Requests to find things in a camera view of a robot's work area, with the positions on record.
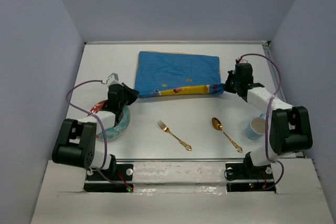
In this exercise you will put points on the gold spoon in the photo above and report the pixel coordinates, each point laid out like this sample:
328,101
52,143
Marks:
218,126

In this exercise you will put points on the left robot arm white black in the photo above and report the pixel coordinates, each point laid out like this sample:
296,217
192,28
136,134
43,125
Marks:
84,142

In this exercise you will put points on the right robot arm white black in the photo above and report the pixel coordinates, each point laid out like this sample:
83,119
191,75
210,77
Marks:
288,127

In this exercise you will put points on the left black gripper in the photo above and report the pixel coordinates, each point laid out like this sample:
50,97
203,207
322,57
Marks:
131,93

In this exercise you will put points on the gold fork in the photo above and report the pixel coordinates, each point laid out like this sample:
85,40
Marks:
166,129

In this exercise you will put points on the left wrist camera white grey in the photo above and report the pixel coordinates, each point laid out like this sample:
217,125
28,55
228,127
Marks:
112,79

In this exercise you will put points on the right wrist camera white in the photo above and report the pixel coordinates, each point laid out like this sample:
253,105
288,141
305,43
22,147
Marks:
241,60

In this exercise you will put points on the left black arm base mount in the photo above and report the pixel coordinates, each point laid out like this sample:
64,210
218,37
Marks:
119,181

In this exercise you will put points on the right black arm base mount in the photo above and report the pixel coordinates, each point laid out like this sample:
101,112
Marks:
240,179

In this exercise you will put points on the red and blue ceramic plate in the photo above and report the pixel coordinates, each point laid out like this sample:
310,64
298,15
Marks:
116,131

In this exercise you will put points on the blue paper cup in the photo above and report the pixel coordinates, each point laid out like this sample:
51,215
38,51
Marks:
256,127

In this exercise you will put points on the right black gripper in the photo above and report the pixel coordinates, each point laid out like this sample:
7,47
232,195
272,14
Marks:
228,87

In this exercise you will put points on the blue cartoon placemat cloth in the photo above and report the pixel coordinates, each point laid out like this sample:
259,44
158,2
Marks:
166,74

